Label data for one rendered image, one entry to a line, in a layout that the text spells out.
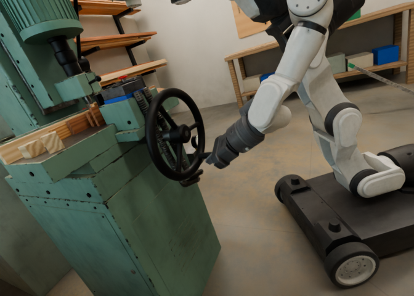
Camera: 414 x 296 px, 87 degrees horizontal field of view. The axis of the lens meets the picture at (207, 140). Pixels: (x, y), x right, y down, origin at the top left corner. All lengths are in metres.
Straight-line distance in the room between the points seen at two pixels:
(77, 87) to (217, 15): 3.46
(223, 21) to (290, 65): 3.57
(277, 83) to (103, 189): 0.55
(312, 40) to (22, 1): 0.76
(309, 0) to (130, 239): 0.79
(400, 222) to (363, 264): 0.23
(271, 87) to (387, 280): 0.96
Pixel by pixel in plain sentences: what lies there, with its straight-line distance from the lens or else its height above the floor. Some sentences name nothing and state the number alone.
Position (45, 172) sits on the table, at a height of 0.87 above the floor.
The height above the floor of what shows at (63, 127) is 0.93.
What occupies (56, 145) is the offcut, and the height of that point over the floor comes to 0.91.
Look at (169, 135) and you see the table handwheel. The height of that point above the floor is 0.82.
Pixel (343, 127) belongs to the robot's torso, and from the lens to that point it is 0.97.
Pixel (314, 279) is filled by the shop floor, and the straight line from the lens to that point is 1.22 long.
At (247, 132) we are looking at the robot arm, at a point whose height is 0.80.
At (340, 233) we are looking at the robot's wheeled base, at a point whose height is 0.21.
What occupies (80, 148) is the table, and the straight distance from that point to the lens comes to 0.67.
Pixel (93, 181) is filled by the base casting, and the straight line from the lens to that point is 0.69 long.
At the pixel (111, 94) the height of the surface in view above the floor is 0.98.
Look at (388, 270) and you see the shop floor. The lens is 1.29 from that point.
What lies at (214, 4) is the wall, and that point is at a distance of 4.15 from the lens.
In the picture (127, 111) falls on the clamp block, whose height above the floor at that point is 0.93.
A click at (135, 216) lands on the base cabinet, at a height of 0.60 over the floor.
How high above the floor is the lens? 1.02
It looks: 21 degrees down
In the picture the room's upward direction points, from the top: 18 degrees counter-clockwise
